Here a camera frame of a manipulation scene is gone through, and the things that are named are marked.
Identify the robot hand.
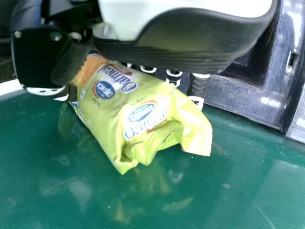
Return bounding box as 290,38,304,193
10,0,279,106

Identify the yellow-green biscuit packet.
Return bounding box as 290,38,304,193
68,53,213,176

